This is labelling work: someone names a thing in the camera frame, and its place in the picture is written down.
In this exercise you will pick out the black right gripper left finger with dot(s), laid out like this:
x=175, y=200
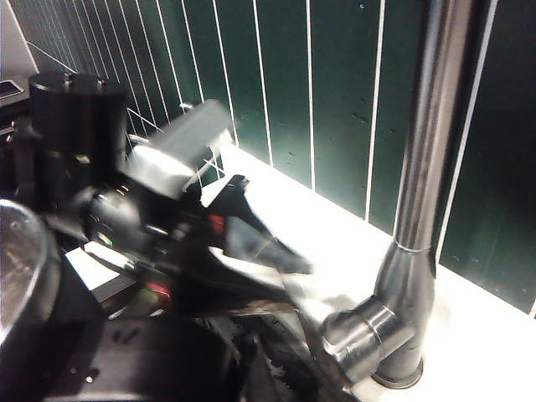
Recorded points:
x=209, y=377

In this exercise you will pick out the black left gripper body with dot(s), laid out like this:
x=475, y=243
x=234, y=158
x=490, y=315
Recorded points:
x=134, y=222

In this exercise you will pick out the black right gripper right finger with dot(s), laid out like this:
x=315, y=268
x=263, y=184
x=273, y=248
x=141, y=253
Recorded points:
x=272, y=385

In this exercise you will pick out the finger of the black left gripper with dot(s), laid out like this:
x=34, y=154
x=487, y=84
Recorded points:
x=251, y=285
x=251, y=238

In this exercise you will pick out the black steel-rimmed mug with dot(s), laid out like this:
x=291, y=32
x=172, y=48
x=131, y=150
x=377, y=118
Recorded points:
x=21, y=259

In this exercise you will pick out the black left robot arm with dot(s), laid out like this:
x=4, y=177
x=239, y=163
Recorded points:
x=75, y=125

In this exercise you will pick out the dark chrome faucet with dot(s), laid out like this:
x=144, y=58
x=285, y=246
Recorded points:
x=435, y=125

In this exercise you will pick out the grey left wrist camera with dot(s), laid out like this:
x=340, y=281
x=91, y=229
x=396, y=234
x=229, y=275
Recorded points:
x=180, y=146

